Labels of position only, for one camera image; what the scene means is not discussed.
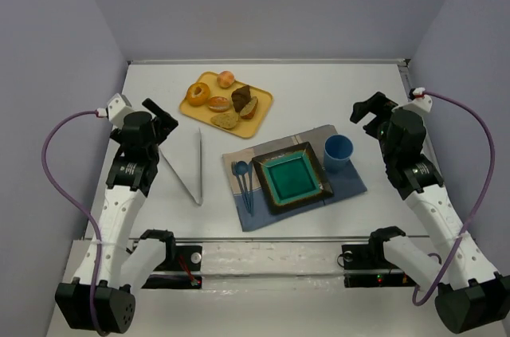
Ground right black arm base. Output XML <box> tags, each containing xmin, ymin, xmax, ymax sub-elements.
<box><xmin>337</xmin><ymin>244</ymin><xmax>415</xmax><ymax>288</ymax></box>

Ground blue beige cloth placemat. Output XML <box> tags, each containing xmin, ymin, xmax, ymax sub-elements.
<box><xmin>222</xmin><ymin>124</ymin><xmax>367</xmax><ymax>232</ymax></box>

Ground orange bagel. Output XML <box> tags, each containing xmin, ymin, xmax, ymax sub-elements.
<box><xmin>186</xmin><ymin>82</ymin><xmax>210</xmax><ymax>107</ymax></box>

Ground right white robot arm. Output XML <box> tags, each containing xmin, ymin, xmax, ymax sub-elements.
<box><xmin>350</xmin><ymin>88</ymin><xmax>509</xmax><ymax>334</ymax></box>

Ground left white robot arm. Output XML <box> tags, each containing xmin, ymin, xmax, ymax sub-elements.
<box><xmin>55</xmin><ymin>94</ymin><xmax>179</xmax><ymax>336</ymax></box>

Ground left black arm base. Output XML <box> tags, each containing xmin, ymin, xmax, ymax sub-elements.
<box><xmin>142</xmin><ymin>245</ymin><xmax>202</xmax><ymax>290</ymax></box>

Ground blue plastic cup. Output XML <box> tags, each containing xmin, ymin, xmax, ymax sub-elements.
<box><xmin>324</xmin><ymin>134</ymin><xmax>354</xmax><ymax>173</ymax></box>

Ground round bread roll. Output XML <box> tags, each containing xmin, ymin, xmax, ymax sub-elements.
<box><xmin>217</xmin><ymin>70</ymin><xmax>235</xmax><ymax>88</ymax></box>

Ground filled sandwich bun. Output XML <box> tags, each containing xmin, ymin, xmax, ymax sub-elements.
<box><xmin>207</xmin><ymin>96</ymin><xmax>231</xmax><ymax>112</ymax></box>

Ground sliced baguette piece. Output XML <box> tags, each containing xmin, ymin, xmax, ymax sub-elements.
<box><xmin>239</xmin><ymin>96</ymin><xmax>258</xmax><ymax>120</ymax></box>

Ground square teal ceramic plate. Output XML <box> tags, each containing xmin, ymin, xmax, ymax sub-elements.
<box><xmin>252</xmin><ymin>142</ymin><xmax>334</xmax><ymax>215</ymax></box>

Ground blue plastic spoon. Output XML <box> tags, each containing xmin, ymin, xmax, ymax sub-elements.
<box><xmin>234</xmin><ymin>161</ymin><xmax>253</xmax><ymax>214</ymax></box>

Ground dark brown bread chunk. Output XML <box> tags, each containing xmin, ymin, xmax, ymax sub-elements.
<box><xmin>231</xmin><ymin>85</ymin><xmax>251</xmax><ymax>113</ymax></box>

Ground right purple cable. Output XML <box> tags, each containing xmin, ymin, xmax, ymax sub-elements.
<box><xmin>410</xmin><ymin>90</ymin><xmax>496</xmax><ymax>307</ymax></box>

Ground metal tongs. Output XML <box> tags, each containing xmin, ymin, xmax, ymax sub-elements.
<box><xmin>159</xmin><ymin>127</ymin><xmax>204</xmax><ymax>206</ymax></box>

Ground yellow plastic tray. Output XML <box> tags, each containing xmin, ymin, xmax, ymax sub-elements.
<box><xmin>179</xmin><ymin>72</ymin><xmax>273</xmax><ymax>139</ymax></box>

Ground metal table edge rail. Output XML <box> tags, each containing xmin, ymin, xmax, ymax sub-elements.
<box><xmin>127</xmin><ymin>58</ymin><xmax>408</xmax><ymax>66</ymax></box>

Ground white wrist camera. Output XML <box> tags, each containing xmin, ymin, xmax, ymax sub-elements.
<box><xmin>406</xmin><ymin>88</ymin><xmax>433</xmax><ymax>115</ymax></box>
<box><xmin>96</xmin><ymin>93</ymin><xmax>135</xmax><ymax>128</ymax></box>

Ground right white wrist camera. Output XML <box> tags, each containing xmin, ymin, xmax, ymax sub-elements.
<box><xmin>406</xmin><ymin>88</ymin><xmax>433</xmax><ymax>115</ymax></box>

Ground seeded bread slice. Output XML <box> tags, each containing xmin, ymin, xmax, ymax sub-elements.
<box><xmin>210</xmin><ymin>112</ymin><xmax>239</xmax><ymax>130</ymax></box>

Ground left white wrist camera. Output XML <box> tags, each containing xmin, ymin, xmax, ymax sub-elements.
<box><xmin>96</xmin><ymin>93</ymin><xmax>135</xmax><ymax>128</ymax></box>

